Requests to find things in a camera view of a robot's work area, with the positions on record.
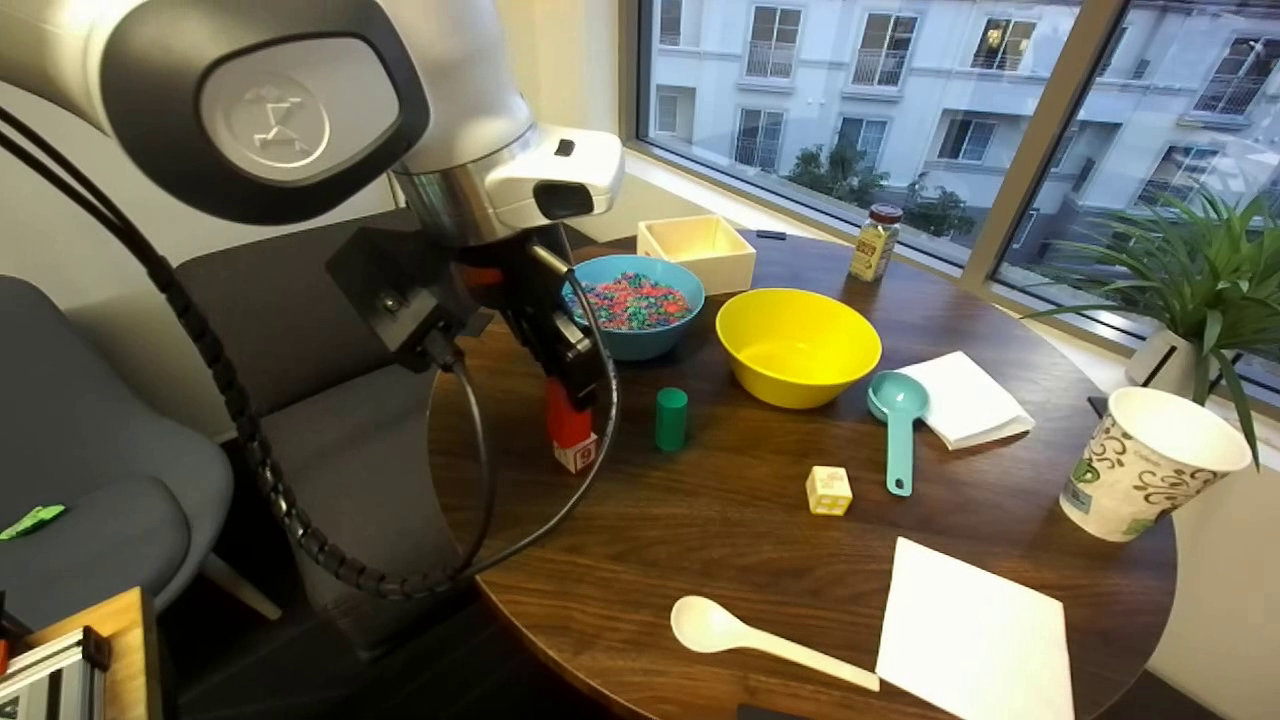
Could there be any white planter pot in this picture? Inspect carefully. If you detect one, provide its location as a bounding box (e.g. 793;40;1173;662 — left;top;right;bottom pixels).
1125;326;1211;404

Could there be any thin black cable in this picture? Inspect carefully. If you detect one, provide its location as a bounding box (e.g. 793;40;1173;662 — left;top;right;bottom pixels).
431;344;502;592
472;312;628;576

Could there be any green potted plant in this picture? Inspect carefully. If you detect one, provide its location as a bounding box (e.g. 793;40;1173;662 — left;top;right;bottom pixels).
1045;183;1280;462

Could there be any folded white napkin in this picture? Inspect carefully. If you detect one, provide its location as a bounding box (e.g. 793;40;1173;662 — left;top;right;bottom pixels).
891;349;1039;457

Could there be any dark grey armchair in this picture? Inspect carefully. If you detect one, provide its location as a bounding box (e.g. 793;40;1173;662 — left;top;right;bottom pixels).
173;223;536;661

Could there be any patterned paper cup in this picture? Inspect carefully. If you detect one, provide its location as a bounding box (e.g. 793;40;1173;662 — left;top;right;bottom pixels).
1057;383;1255;548

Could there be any white building outside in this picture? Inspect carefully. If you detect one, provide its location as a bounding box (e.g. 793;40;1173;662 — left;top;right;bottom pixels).
644;0;1280;245

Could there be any blue bowl of coloured beads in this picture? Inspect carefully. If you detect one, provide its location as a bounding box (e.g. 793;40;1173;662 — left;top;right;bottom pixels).
558;251;712;367

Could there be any wooden box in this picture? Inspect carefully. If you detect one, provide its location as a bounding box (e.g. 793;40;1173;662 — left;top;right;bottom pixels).
0;584;170;720

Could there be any flat white napkin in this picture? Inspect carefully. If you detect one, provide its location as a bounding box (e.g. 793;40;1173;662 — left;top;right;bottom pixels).
873;530;1081;720

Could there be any blue-grey armchair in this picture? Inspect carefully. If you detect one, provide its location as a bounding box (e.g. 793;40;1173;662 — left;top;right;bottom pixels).
0;271;240;632

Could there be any black corrugated cable conduit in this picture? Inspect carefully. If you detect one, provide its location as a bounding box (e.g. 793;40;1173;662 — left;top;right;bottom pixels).
0;105;464;602

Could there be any green cylinder block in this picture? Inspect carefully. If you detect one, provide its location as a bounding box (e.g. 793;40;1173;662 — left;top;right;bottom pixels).
653;383;696;461

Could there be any small jar with yellow label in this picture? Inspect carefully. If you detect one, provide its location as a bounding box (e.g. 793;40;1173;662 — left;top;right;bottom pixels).
847;201;907;287

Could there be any window frame post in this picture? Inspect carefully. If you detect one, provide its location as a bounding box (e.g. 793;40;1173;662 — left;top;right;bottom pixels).
958;0;1131;293

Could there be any cream square box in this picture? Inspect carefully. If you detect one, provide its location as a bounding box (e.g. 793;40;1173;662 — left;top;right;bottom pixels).
632;213;759;300

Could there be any white wooden block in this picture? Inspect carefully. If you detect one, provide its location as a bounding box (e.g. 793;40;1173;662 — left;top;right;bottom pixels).
553;432;603;476

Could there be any aluminium extrusion frame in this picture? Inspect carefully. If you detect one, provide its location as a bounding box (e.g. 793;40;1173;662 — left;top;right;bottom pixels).
0;623;116;710

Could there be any small green object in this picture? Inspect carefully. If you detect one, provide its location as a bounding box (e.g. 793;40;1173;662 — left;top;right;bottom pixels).
0;499;68;542

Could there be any yellow bowl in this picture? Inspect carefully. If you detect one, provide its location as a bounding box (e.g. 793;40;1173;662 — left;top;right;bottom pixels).
712;285;889;410

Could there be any orange block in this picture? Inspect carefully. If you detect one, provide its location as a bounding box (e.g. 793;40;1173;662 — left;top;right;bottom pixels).
541;380;602;452

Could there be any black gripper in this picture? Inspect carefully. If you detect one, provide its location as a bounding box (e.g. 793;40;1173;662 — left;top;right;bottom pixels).
452;230;603;410

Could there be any teal measuring scoop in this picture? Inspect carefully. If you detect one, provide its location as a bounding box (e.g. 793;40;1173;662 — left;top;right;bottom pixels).
864;367;937;504

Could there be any white plastic spoon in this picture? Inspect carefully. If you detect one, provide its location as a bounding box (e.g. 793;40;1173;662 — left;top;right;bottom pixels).
667;592;885;697

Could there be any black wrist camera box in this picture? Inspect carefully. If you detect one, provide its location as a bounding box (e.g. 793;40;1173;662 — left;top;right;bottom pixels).
325;220;469;373

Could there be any wooden letter block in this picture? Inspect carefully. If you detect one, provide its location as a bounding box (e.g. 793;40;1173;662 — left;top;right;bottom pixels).
804;462;858;521

